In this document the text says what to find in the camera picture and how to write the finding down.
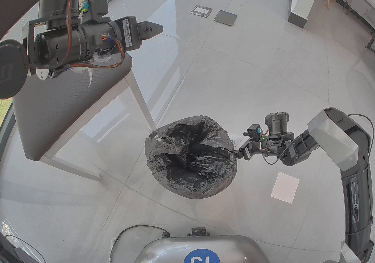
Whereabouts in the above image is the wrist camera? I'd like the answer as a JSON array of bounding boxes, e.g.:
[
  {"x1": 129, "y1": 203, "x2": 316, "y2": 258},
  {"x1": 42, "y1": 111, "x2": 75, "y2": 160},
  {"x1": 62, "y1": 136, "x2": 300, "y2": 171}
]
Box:
[
  {"x1": 243, "y1": 124, "x2": 263, "y2": 143},
  {"x1": 79, "y1": 0, "x2": 109, "y2": 23}
]

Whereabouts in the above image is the low grey bench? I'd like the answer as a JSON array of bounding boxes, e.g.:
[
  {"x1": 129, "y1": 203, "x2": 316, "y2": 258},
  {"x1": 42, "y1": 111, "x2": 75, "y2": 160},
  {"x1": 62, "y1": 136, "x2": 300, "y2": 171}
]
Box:
[{"x1": 344, "y1": 0, "x2": 375, "y2": 51}]

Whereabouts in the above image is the black cable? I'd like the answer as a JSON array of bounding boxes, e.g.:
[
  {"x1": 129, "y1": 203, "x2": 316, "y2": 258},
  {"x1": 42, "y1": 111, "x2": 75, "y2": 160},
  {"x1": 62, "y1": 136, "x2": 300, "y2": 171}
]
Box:
[{"x1": 347, "y1": 114, "x2": 375, "y2": 151}]

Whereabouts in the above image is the dark grey white-legged chair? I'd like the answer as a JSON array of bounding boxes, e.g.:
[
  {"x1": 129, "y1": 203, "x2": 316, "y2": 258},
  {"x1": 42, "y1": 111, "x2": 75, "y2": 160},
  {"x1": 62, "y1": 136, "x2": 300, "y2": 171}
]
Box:
[{"x1": 0, "y1": 0, "x2": 158, "y2": 182}]

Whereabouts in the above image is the grey cable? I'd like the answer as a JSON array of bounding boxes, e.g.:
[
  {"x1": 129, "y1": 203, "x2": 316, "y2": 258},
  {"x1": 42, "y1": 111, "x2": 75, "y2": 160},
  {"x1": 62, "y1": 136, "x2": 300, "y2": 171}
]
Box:
[{"x1": 111, "y1": 225, "x2": 171, "y2": 263}]

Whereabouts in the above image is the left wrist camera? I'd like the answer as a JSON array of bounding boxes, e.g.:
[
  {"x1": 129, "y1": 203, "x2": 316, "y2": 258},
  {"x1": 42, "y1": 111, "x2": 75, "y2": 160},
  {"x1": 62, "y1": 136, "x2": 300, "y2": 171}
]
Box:
[{"x1": 79, "y1": 0, "x2": 109, "y2": 23}]

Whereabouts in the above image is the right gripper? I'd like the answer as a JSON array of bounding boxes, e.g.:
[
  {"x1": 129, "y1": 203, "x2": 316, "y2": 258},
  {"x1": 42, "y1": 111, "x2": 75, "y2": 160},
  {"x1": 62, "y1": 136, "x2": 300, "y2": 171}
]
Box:
[{"x1": 233, "y1": 140, "x2": 281, "y2": 163}]

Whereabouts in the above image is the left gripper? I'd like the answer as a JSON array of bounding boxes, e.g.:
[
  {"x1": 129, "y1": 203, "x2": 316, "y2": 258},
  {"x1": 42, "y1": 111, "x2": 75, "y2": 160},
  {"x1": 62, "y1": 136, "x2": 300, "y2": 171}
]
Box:
[{"x1": 35, "y1": 16, "x2": 164, "y2": 67}]

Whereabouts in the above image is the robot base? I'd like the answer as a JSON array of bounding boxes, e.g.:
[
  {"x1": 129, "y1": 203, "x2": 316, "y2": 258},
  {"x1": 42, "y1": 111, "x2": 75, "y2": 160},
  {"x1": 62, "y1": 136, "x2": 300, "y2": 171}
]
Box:
[{"x1": 138, "y1": 227, "x2": 265, "y2": 263}]

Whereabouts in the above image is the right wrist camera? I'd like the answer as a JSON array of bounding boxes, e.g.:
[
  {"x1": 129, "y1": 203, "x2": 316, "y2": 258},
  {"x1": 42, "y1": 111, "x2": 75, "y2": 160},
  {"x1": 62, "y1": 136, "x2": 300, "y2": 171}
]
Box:
[{"x1": 243, "y1": 124, "x2": 263, "y2": 143}]

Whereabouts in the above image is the black plastic bag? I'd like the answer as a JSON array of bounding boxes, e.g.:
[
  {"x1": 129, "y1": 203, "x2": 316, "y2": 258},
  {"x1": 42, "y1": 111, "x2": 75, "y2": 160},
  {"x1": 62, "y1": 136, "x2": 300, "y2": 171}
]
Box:
[{"x1": 145, "y1": 115, "x2": 238, "y2": 199}]

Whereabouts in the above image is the white printed wrapper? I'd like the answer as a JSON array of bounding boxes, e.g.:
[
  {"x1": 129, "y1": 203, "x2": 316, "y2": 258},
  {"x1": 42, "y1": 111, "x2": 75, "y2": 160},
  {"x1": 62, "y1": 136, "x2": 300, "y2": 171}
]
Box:
[{"x1": 228, "y1": 132, "x2": 250, "y2": 151}]

